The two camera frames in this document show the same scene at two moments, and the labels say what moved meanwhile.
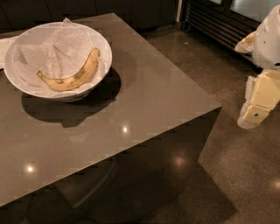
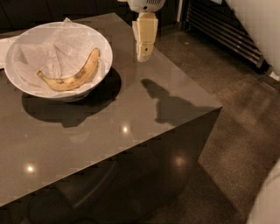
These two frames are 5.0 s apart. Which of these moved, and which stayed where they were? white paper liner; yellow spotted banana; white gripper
Moved: white gripper
Stayed: yellow spotted banana; white paper liner
